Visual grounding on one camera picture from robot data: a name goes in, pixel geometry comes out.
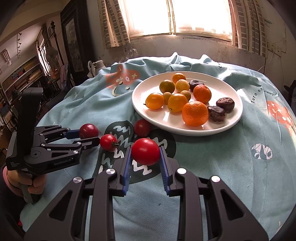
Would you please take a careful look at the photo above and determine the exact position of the dark red plum tomato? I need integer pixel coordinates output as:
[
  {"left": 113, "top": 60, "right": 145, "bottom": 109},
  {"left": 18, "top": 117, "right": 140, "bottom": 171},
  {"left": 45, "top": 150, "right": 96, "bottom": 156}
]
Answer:
[{"left": 79, "top": 123, "right": 99, "bottom": 139}]

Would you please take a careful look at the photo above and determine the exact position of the red cherry tomato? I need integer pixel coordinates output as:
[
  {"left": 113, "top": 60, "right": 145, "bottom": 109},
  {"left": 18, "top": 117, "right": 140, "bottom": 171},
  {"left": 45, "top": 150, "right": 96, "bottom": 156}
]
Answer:
[
  {"left": 132, "top": 138, "right": 160, "bottom": 166},
  {"left": 100, "top": 134, "right": 119, "bottom": 152},
  {"left": 134, "top": 119, "right": 152, "bottom": 138}
]

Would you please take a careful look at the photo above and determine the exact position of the orange round tomato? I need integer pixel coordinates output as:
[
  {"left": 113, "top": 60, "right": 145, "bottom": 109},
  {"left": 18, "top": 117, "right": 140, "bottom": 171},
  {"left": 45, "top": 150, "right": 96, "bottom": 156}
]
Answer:
[{"left": 145, "top": 93, "right": 165, "bottom": 110}]

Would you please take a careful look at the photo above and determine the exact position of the large water chestnut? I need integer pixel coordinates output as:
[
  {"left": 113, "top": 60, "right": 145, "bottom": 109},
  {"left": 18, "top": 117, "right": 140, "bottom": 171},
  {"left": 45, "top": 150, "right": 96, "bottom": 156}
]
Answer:
[{"left": 207, "top": 106, "right": 227, "bottom": 122}]

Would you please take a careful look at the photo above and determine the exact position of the large orange mandarin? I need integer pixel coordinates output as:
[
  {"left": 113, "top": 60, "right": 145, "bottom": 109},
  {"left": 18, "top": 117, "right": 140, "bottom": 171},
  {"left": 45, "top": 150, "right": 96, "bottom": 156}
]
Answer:
[{"left": 182, "top": 101, "right": 209, "bottom": 126}]

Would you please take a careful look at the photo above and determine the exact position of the small tan kumquat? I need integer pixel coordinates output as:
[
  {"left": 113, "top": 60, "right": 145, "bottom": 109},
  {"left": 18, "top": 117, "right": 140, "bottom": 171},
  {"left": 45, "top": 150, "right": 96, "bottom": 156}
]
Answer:
[{"left": 163, "top": 92, "right": 172, "bottom": 105}]

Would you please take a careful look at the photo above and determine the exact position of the large orange yellow tomato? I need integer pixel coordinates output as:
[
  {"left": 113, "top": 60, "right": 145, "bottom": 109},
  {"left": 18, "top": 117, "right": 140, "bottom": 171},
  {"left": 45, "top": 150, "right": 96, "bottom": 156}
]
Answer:
[{"left": 167, "top": 93, "right": 188, "bottom": 113}]

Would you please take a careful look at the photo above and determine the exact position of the green orange tomato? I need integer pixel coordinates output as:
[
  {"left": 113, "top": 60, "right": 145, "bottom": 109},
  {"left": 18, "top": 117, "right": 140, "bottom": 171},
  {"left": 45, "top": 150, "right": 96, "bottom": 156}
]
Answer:
[{"left": 159, "top": 79, "right": 175, "bottom": 93}]

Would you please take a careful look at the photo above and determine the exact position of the small green kumquat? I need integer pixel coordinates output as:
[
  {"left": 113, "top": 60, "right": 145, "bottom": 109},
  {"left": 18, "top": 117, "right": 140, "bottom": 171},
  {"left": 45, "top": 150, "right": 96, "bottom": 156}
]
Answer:
[{"left": 180, "top": 90, "right": 191, "bottom": 101}]

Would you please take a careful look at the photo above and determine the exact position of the yellow spotted fruit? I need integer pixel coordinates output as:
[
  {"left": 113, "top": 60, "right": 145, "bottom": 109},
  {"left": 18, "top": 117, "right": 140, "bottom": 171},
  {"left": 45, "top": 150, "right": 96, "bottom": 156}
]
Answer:
[{"left": 175, "top": 79, "right": 190, "bottom": 93}]

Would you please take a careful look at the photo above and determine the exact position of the small water chestnut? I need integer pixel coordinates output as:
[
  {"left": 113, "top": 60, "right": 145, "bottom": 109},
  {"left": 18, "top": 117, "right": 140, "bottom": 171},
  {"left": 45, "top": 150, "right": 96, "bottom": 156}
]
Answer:
[{"left": 189, "top": 79, "right": 204, "bottom": 92}]

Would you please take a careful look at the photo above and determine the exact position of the person's left hand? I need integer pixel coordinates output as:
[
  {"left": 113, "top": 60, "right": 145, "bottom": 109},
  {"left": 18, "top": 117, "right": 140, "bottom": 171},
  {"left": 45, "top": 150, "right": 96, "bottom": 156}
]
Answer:
[{"left": 3, "top": 167, "right": 47, "bottom": 196}]

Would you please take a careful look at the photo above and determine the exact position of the light blue patterned tablecloth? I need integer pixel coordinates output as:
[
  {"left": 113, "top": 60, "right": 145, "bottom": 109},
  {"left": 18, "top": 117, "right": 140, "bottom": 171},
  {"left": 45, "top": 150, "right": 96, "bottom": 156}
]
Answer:
[{"left": 20, "top": 53, "right": 295, "bottom": 237}]

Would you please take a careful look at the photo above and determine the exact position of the standing fan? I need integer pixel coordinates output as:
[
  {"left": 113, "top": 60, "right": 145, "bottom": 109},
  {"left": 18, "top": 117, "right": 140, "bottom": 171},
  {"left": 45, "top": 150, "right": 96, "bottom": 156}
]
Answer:
[{"left": 46, "top": 46, "right": 60, "bottom": 71}]

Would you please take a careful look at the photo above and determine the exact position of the white grey kettle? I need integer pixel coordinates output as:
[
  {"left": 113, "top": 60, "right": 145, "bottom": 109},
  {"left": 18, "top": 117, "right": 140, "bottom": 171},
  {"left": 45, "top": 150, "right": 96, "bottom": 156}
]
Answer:
[{"left": 87, "top": 60, "right": 105, "bottom": 78}]

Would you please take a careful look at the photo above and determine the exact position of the mandarin on plate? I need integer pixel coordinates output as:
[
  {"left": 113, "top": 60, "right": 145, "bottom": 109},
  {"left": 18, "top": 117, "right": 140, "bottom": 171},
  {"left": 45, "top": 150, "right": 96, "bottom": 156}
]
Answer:
[{"left": 193, "top": 84, "right": 212, "bottom": 103}]

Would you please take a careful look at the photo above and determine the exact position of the dark framed picture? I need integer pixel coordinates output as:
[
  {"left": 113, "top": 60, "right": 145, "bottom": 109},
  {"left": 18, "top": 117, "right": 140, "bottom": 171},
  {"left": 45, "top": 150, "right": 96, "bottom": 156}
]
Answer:
[{"left": 60, "top": 8, "right": 86, "bottom": 86}]

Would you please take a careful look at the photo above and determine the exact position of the left checkered curtain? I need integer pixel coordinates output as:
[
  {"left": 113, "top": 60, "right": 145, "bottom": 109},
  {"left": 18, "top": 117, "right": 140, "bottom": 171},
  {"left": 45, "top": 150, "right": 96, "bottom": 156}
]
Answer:
[{"left": 97, "top": 0, "right": 130, "bottom": 49}]

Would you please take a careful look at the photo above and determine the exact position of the checkered curtain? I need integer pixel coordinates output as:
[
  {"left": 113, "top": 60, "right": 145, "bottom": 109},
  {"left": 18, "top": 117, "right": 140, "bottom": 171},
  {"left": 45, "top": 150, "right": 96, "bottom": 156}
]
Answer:
[
  {"left": 97, "top": 0, "right": 130, "bottom": 49},
  {"left": 228, "top": 0, "right": 267, "bottom": 58}
]

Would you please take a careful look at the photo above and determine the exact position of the white oval plate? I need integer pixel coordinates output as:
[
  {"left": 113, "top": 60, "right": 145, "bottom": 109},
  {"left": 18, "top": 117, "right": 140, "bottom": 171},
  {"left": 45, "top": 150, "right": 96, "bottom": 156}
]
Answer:
[{"left": 132, "top": 71, "right": 243, "bottom": 137}]

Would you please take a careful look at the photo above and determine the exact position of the small orange tomato on plate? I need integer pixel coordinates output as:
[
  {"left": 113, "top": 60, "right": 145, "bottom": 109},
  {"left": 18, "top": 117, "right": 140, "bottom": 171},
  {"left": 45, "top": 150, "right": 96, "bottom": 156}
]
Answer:
[{"left": 171, "top": 72, "right": 186, "bottom": 84}]

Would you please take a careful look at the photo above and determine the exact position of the bright window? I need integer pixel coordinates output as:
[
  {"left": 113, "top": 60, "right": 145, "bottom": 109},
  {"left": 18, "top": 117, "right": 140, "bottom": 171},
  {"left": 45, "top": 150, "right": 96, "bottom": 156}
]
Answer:
[{"left": 119, "top": 0, "right": 233, "bottom": 42}]

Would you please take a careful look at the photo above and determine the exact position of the right checkered curtain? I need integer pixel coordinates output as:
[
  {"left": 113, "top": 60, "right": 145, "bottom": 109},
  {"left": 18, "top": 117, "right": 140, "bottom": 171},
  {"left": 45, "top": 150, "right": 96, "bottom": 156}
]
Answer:
[{"left": 228, "top": 0, "right": 267, "bottom": 58}]

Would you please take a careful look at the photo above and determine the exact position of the wall bookshelf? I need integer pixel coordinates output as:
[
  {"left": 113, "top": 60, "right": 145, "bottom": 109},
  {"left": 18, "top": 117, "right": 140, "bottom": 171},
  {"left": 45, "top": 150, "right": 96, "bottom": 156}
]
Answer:
[{"left": 1, "top": 56, "right": 44, "bottom": 102}]

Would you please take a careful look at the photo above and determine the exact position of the wall power socket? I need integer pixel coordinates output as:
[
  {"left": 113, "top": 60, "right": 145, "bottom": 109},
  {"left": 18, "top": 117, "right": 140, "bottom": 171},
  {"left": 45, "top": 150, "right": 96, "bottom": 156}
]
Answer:
[{"left": 267, "top": 42, "right": 282, "bottom": 57}]

